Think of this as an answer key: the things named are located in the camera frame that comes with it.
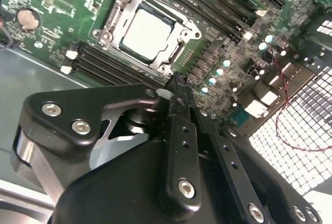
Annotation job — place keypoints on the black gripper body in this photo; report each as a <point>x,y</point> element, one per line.
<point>116,195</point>

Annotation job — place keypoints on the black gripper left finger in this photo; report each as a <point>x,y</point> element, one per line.
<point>181,161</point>

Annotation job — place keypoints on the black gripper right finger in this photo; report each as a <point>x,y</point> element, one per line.
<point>223,154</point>

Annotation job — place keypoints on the silver topped CPU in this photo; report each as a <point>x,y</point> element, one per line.
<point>145,34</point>

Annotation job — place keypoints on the metal socket cover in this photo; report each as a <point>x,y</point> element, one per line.
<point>124,11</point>

